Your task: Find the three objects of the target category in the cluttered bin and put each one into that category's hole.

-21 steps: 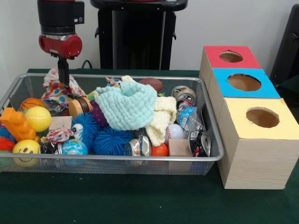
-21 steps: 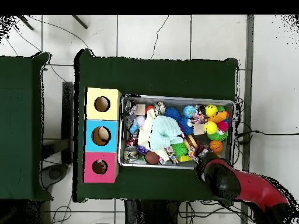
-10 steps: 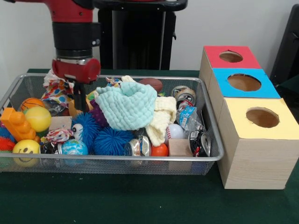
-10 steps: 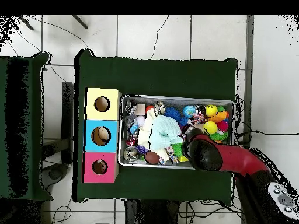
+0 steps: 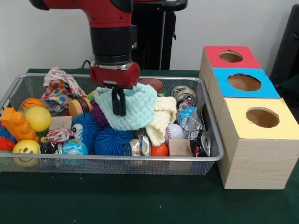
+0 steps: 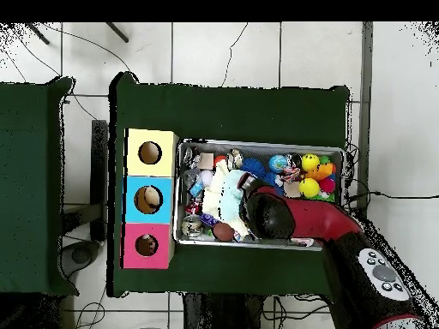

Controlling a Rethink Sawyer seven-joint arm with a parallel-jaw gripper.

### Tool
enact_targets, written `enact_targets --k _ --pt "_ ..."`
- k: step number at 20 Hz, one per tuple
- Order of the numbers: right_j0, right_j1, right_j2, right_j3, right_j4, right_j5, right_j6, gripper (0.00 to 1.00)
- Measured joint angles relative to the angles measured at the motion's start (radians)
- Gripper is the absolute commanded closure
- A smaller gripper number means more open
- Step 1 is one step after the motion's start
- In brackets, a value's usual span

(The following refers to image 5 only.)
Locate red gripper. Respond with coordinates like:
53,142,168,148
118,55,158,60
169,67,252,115
89,60,141,117

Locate mint green knitted cloth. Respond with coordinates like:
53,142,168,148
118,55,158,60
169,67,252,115
94,83,157,131

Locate wooden box with three holes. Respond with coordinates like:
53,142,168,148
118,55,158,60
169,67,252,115
199,45,299,190

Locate blue spiky toy with eyes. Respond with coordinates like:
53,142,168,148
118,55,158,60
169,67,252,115
71,112,101,143

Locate blue spiky ball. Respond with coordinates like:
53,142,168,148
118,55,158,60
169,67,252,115
93,127,135,156

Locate brown toy football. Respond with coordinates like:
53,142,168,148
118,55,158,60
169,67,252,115
139,78,163,93

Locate cream knitted cloth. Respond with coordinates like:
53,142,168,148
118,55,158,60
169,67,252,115
146,96,178,147

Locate polka dot patterned cloth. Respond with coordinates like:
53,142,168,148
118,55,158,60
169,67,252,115
41,66,87,103

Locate globe print ball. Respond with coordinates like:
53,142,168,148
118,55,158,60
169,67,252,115
62,139,89,165

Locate yellow tennis ball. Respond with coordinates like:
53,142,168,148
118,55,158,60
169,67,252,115
24,106,52,133

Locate small orange basketball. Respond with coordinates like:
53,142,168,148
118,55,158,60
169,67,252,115
20,97,45,112

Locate dark green tablecloth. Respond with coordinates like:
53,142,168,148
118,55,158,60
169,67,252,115
0,68,299,224
275,74,299,105

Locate orange plastic block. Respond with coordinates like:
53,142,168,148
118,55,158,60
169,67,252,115
0,107,41,143

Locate black upright panel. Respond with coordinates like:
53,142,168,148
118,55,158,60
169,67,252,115
270,3,299,81

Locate shallow wire mesh bin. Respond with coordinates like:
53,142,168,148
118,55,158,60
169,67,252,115
0,73,225,176

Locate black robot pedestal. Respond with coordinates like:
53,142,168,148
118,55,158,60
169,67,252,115
130,0,191,70

